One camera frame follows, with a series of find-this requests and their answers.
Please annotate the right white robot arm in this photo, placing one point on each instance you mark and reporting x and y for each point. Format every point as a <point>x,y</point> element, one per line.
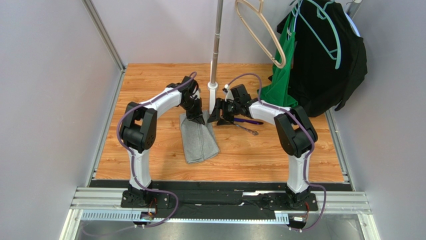
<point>295,131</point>

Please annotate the purple knife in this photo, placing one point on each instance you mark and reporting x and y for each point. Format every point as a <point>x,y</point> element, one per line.
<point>253,122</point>

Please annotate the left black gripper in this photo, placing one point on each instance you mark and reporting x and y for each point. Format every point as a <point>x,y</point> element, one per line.
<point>197,116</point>

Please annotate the grey cloth napkin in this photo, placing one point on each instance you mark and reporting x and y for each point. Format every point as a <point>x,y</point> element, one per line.
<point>199,140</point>

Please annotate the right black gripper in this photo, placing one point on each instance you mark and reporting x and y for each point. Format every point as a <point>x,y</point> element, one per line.
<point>221,110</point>

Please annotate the black shirt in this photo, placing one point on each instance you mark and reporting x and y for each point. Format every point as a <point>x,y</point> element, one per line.
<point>314,82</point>

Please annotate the green shirt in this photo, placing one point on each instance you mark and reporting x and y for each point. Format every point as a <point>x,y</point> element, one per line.
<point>276,93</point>

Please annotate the teal clothes hanger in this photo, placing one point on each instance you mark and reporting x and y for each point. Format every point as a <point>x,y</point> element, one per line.
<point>324,29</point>

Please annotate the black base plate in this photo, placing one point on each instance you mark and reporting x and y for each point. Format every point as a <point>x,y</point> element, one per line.
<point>217,200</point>

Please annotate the beige clothes hanger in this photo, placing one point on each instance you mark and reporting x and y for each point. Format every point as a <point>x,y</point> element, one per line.
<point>251,14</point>

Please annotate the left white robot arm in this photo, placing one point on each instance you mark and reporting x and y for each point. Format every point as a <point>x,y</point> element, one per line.
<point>137,129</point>

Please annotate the metal stand pole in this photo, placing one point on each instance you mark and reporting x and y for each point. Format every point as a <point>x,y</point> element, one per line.
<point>216,43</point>

